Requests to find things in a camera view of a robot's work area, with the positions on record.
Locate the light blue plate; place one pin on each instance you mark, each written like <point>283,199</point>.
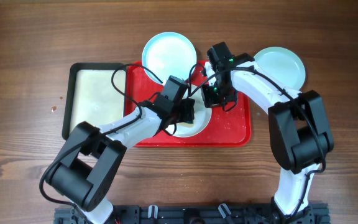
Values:
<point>168,54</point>

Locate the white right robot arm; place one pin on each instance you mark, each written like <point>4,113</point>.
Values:
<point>300,135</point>

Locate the red plastic tray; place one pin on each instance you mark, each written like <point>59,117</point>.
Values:
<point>225,129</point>

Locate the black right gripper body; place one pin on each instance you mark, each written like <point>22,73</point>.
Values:
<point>217,96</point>

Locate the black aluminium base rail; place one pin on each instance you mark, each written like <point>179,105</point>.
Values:
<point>246,214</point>

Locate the white plate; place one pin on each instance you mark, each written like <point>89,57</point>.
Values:
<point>202,117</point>

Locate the pale green plate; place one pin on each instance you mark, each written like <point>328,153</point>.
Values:
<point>283,65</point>

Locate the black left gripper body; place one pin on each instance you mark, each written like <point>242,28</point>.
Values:
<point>182,112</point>

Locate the green scrubbing sponge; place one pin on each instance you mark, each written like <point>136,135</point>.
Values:
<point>188,122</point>

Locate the black tray with soapy water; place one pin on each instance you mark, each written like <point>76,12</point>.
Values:
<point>91,97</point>

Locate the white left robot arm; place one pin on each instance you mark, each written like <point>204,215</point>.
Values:
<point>86,165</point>

